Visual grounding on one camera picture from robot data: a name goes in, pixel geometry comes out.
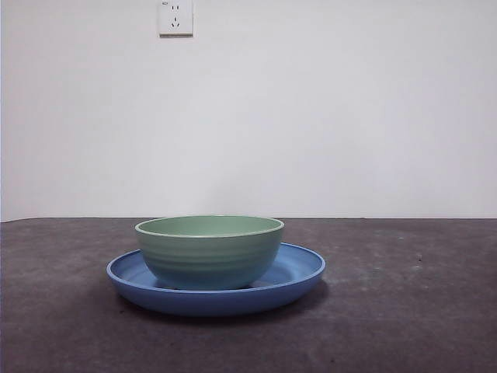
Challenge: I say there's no green ribbed bowl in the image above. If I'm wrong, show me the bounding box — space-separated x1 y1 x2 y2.
134 214 285 291

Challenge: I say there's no blue plate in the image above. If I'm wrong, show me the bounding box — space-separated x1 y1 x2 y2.
106 241 327 317

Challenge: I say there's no white wall socket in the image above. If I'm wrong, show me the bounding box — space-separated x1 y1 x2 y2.
158 0 194 39

